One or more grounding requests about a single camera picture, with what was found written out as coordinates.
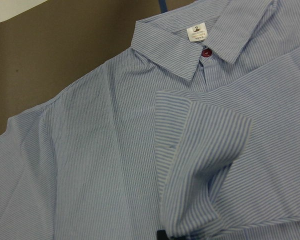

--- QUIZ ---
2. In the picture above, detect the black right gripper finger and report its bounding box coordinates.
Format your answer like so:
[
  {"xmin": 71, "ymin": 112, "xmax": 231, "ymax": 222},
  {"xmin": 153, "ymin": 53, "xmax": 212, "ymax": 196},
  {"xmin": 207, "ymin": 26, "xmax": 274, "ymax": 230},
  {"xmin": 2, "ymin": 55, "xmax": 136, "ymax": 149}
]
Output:
[{"xmin": 156, "ymin": 226, "xmax": 168, "ymax": 240}]

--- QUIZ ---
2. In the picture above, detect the blue striped button shirt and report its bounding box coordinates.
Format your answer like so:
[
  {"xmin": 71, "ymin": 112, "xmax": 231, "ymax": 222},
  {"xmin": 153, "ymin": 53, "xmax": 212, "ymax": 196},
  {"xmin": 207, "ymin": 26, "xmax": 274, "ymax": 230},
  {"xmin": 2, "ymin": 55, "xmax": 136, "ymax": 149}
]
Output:
[{"xmin": 0, "ymin": 0, "xmax": 300, "ymax": 240}]

